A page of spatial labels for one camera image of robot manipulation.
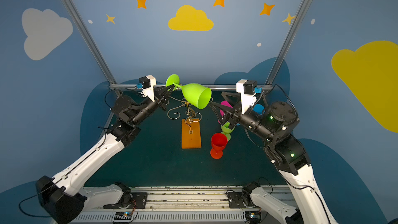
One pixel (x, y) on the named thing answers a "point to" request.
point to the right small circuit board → (253, 216)
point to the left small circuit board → (123, 216)
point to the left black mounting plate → (139, 200)
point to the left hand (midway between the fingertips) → (170, 83)
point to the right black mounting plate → (236, 198)
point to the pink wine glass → (222, 112)
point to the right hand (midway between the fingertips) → (219, 96)
